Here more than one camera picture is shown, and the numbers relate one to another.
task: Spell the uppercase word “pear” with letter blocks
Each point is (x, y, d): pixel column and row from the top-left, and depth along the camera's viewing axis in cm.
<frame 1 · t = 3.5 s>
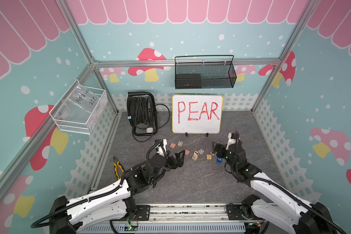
left hand: (178, 154, 73), fingers open
right hand: (217, 143, 83), fingers open
white board with PEAR: (197, 114, 102), point 15 cm above the table
yellow handled pliers: (117, 163, 93), on the table
red letter block far left: (172, 145, 101), on the table
wooden block near board: (180, 143, 102), point 2 cm above the table
wooden block with circle: (201, 151, 98), on the table
yellow wooden block: (208, 157, 94), point 2 cm above the table

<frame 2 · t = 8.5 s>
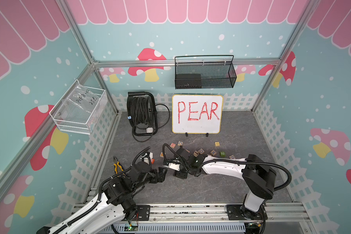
left hand: (159, 172, 74), fingers open
right hand: (175, 169, 85), fingers open
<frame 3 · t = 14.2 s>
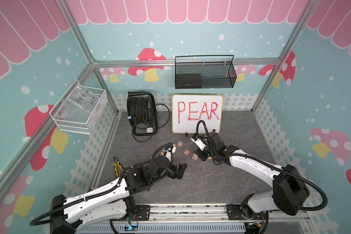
left hand: (178, 165, 72), fingers open
right hand: (196, 149, 86), fingers open
pink letter block: (186, 152, 97), point 2 cm above the table
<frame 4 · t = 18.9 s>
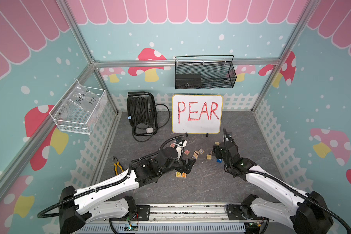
left hand: (187, 159, 71), fingers open
right hand: (220, 145, 84), fingers open
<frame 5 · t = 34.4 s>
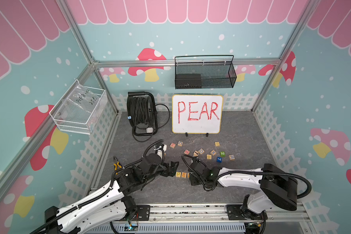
left hand: (171, 164, 73), fingers open
right hand: (191, 178, 85), fingers open
green number block: (223, 153, 96), point 2 cm above the table
wooden block diamond pattern: (213, 152, 98), on the table
wooden block right end: (232, 157, 96), on the table
